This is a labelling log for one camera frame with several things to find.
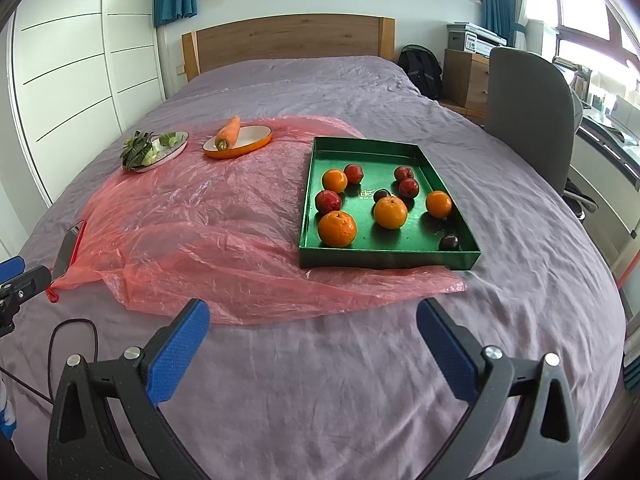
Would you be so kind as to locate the small orange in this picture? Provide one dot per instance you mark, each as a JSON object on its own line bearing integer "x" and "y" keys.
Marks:
{"x": 334, "y": 180}

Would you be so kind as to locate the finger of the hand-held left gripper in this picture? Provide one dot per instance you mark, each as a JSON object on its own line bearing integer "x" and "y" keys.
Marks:
{"x": 30, "y": 280}
{"x": 11, "y": 266}

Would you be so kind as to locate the carrot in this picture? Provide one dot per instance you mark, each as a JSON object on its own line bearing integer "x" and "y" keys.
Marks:
{"x": 229, "y": 132}

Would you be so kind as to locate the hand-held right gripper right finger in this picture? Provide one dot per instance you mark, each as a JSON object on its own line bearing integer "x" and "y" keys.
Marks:
{"x": 447, "y": 345}

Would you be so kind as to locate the smartphone with red case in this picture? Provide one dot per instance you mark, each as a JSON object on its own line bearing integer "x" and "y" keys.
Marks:
{"x": 65, "y": 255}

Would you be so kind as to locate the cut bok choy piece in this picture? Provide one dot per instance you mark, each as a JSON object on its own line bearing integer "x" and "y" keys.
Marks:
{"x": 170, "y": 139}

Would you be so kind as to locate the wooden nightstand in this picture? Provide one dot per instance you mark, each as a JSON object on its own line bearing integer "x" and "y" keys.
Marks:
{"x": 465, "y": 80}

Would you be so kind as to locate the person's left hand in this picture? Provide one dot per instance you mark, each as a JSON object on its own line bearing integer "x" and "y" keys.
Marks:
{"x": 5, "y": 417}

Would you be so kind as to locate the white plate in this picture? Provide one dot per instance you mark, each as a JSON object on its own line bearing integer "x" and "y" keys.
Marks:
{"x": 175, "y": 152}

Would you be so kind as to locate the grey chair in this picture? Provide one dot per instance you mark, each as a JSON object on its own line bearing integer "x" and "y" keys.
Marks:
{"x": 530, "y": 110}

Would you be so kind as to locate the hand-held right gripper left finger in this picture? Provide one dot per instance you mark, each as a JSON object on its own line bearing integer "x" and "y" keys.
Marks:
{"x": 180, "y": 350}

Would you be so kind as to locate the leafy bok choy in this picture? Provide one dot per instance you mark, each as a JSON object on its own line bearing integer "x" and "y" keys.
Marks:
{"x": 137, "y": 150}

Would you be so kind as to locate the wooden headboard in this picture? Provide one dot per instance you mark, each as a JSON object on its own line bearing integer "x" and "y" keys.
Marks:
{"x": 285, "y": 37}

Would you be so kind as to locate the orange oval dish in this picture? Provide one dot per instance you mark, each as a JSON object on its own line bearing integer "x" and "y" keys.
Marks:
{"x": 250, "y": 137}

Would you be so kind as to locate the white wardrobe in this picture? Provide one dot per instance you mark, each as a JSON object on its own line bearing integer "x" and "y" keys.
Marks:
{"x": 65, "y": 60}

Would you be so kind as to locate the red nectarine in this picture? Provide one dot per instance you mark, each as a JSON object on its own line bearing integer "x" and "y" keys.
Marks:
{"x": 408, "y": 188}
{"x": 328, "y": 201}
{"x": 353, "y": 173}
{"x": 403, "y": 172}

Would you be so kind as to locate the dark purple plum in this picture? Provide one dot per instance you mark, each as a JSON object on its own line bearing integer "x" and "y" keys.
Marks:
{"x": 448, "y": 242}
{"x": 382, "y": 195}

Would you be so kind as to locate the black backpack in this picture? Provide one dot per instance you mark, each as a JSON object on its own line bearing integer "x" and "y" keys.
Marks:
{"x": 420, "y": 70}

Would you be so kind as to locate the white printer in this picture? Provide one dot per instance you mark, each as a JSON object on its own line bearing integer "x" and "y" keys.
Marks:
{"x": 485, "y": 42}

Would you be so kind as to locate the green tray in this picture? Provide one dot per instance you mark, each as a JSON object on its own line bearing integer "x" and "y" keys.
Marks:
{"x": 370, "y": 157}

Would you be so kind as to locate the pink plastic sheet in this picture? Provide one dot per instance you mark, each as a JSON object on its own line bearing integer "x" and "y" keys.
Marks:
{"x": 200, "y": 240}

